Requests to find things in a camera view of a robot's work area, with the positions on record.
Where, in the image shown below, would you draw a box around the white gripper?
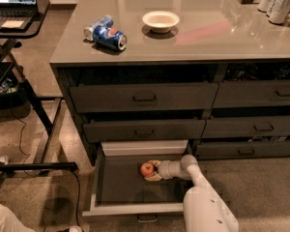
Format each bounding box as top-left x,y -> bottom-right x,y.
145,160 -> 183,182

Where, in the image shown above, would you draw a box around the red apple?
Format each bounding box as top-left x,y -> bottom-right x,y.
140,162 -> 155,177

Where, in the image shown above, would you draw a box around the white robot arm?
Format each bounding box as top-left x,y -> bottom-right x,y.
140,155 -> 239,232

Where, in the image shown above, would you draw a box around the open bottom left drawer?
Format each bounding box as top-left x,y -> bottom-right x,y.
82,140 -> 195,219

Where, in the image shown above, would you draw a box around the middle left drawer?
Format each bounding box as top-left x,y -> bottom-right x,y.
83,119 -> 205,142

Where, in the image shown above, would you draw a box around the top left drawer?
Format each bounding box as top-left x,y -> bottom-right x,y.
69,83 -> 218,113

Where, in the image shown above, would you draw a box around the grey counter cabinet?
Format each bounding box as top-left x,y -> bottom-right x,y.
50,0 -> 290,160

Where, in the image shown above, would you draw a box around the bottom right drawer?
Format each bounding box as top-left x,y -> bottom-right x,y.
195,141 -> 290,160

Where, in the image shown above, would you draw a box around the middle right drawer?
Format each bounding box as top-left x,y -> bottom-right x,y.
203,116 -> 290,138

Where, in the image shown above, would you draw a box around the top right drawer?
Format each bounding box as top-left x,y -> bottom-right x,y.
213,80 -> 290,108

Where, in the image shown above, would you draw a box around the white shoe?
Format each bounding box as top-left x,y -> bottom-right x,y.
68,226 -> 83,232

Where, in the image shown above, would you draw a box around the blue pepsi can front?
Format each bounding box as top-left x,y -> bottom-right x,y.
93,26 -> 128,51

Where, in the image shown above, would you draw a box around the blue pepsi can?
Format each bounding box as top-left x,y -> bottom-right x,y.
84,14 -> 113,42
93,26 -> 128,51

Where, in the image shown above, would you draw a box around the white paper bowl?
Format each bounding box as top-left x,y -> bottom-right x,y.
142,11 -> 180,33

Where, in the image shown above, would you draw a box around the blue pepsi can rear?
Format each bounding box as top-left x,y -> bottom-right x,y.
84,14 -> 113,42

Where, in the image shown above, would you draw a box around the person's leg beige trousers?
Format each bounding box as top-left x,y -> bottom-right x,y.
0,204 -> 36,232

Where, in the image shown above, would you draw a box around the white can front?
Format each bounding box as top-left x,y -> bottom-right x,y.
269,0 -> 290,24

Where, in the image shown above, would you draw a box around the yellow sticky note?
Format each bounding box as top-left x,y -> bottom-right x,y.
1,20 -> 24,28

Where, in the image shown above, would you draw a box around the black laptop stand desk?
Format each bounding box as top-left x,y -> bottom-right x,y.
0,0 -> 77,173

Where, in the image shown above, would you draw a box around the black cable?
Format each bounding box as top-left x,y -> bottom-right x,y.
9,106 -> 82,227

